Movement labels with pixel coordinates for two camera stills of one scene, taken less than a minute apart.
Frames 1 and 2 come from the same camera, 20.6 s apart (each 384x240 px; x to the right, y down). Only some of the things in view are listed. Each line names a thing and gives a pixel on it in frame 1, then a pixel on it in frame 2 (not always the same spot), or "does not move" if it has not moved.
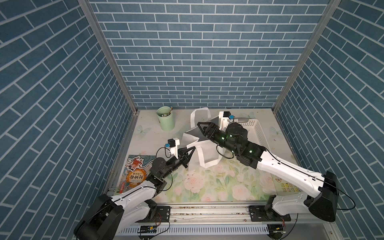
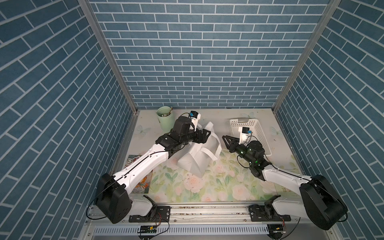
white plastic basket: (254, 132) does not move
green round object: (166, 118) does not move
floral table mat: (230, 181) does not move
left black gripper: (182, 156) to (203, 138)
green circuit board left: (148, 229) does not move
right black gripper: (213, 128) to (233, 145)
